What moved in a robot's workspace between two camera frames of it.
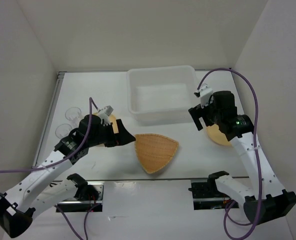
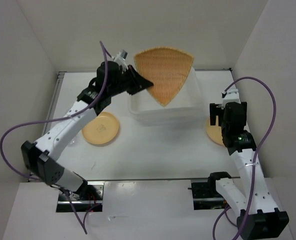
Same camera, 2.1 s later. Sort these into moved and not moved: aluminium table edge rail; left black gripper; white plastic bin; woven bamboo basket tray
Moved: left black gripper; woven bamboo basket tray
Not moved: white plastic bin; aluminium table edge rail
